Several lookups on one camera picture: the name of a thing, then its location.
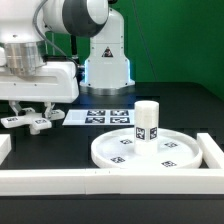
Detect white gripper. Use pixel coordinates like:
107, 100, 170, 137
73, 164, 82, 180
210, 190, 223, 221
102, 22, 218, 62
0, 62, 79, 119

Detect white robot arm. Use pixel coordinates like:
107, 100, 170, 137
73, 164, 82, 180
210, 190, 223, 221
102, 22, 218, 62
0, 0, 134, 120

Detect white round table top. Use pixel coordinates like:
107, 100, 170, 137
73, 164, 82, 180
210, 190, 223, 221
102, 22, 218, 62
91, 128, 202, 170

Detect white obstacle fence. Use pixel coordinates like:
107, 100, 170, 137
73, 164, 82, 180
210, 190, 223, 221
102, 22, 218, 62
0, 133, 224, 196

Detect white marker sheet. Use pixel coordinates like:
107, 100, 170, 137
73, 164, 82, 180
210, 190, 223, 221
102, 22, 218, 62
63, 109, 134, 126

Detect white cross-shaped table base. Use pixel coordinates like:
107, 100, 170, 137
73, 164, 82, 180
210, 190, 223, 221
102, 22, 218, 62
1, 108, 65, 135

